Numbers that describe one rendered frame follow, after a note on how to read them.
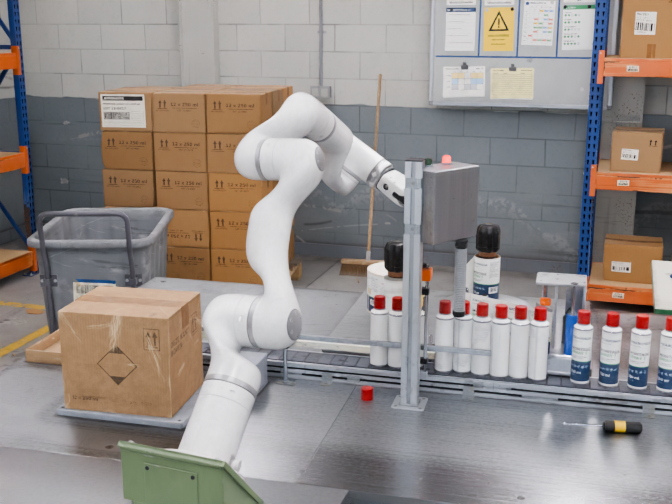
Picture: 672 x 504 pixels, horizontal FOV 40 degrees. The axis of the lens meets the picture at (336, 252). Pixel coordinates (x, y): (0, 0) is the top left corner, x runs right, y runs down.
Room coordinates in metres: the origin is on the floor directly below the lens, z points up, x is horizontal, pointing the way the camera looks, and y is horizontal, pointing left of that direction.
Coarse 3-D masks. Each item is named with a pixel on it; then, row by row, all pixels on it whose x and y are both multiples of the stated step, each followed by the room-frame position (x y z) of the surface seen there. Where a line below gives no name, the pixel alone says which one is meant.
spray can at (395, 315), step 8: (400, 296) 2.49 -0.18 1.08; (392, 304) 2.48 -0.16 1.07; (400, 304) 2.47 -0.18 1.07; (392, 312) 2.47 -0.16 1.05; (400, 312) 2.47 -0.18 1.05; (392, 320) 2.46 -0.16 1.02; (400, 320) 2.46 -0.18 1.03; (392, 328) 2.46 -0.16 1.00; (400, 328) 2.46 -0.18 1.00; (392, 336) 2.46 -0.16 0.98; (400, 336) 2.46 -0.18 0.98; (392, 352) 2.46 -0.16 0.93; (400, 352) 2.46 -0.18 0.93; (392, 360) 2.46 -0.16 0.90; (400, 360) 2.46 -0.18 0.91; (400, 368) 2.46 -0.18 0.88
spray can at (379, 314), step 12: (384, 300) 2.49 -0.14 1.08; (372, 312) 2.48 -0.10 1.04; (384, 312) 2.48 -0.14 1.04; (372, 324) 2.48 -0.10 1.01; (384, 324) 2.48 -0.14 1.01; (372, 336) 2.48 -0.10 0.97; (384, 336) 2.48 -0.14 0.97; (372, 348) 2.48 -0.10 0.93; (384, 348) 2.48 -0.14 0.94; (372, 360) 2.48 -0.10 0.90; (384, 360) 2.48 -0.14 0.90
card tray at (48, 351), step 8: (48, 336) 2.77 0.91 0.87; (56, 336) 2.81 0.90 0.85; (40, 344) 2.72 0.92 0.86; (48, 344) 2.76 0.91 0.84; (56, 344) 2.79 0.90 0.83; (32, 352) 2.64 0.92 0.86; (40, 352) 2.63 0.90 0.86; (48, 352) 2.63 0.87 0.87; (56, 352) 2.62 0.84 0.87; (32, 360) 2.64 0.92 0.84; (40, 360) 2.63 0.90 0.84; (48, 360) 2.63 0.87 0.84; (56, 360) 2.62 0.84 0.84
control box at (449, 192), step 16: (432, 176) 2.29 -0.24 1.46; (448, 176) 2.32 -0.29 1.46; (464, 176) 2.35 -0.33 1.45; (432, 192) 2.29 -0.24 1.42; (448, 192) 2.32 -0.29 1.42; (464, 192) 2.36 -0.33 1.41; (432, 208) 2.29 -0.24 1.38; (448, 208) 2.32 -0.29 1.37; (464, 208) 2.36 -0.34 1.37; (432, 224) 2.29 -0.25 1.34; (448, 224) 2.32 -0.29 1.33; (464, 224) 2.36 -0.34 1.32; (432, 240) 2.29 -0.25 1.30; (448, 240) 2.32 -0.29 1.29
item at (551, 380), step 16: (208, 352) 2.59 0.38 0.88; (272, 352) 2.59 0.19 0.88; (288, 352) 2.59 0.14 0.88; (304, 352) 2.59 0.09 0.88; (368, 368) 2.47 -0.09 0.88; (384, 368) 2.46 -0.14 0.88; (432, 368) 2.46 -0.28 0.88; (544, 384) 2.35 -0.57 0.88; (560, 384) 2.35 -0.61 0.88; (592, 384) 2.35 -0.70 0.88; (624, 384) 2.35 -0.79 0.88
